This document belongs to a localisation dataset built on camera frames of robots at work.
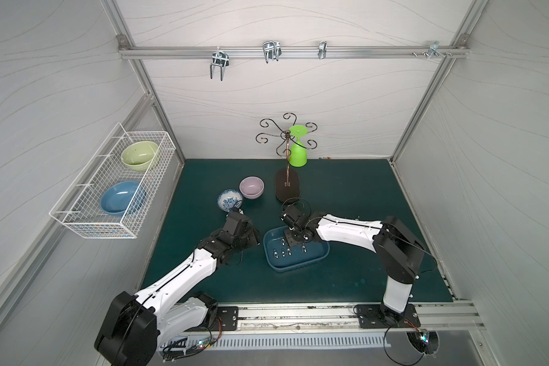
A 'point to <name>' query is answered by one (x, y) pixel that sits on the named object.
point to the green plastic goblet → (298, 153)
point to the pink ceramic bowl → (252, 187)
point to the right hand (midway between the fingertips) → (291, 234)
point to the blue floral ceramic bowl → (229, 199)
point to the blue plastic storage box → (280, 258)
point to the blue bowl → (122, 197)
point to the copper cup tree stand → (287, 183)
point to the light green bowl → (139, 155)
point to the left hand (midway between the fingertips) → (256, 234)
